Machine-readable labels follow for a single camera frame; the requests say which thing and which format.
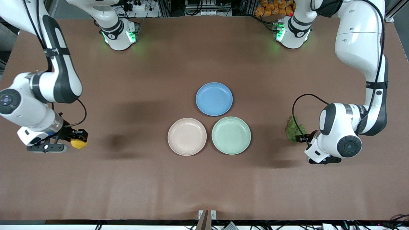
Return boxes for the yellow lemon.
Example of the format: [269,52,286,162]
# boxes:
[70,137,88,150]

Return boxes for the green lettuce leaf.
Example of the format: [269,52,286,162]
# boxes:
[285,115,308,143]

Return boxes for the pale green round plate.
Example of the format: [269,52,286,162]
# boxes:
[212,116,251,155]

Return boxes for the blue round plate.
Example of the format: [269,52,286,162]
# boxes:
[196,82,233,117]

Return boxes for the beige round plate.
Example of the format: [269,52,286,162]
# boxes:
[167,118,207,157]

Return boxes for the brown bar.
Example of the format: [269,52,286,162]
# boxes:
[196,210,212,230]

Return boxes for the orange snack bag pile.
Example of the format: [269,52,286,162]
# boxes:
[256,0,296,16]

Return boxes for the white power strip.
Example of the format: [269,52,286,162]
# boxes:
[123,0,151,12]

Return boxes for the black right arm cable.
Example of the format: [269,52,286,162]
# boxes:
[22,0,87,127]

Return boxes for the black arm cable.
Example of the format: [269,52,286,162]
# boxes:
[22,0,87,127]
[292,0,386,147]

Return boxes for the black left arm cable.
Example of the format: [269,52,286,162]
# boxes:
[292,0,386,147]

